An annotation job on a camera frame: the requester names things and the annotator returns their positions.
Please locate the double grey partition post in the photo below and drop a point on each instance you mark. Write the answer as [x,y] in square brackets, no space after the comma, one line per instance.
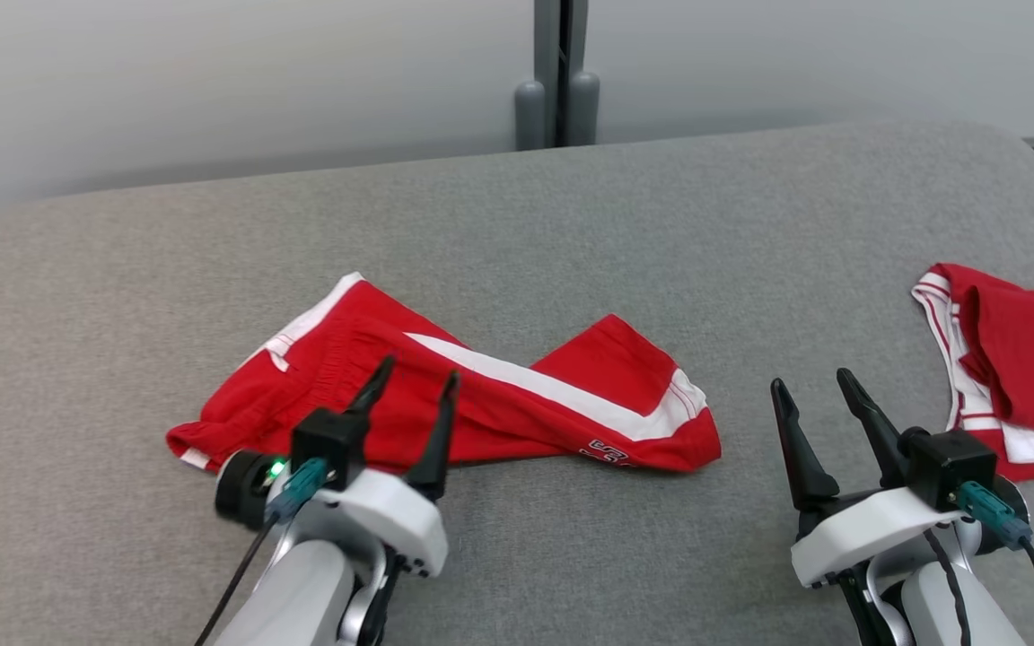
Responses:
[557,99]

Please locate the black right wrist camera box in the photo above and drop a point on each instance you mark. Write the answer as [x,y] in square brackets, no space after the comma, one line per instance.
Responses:
[952,467]

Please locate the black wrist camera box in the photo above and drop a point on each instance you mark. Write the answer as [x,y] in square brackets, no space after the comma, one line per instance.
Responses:
[952,467]
[330,444]

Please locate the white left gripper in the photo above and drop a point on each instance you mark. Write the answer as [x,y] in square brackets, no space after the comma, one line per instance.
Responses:
[391,520]

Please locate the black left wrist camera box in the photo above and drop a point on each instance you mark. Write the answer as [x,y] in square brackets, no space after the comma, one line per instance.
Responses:
[330,444]

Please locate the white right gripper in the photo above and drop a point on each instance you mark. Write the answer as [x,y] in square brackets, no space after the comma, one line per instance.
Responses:
[867,529]

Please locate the red basketball shorts white stripe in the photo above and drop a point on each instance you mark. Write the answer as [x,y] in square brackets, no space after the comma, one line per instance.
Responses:
[499,404]

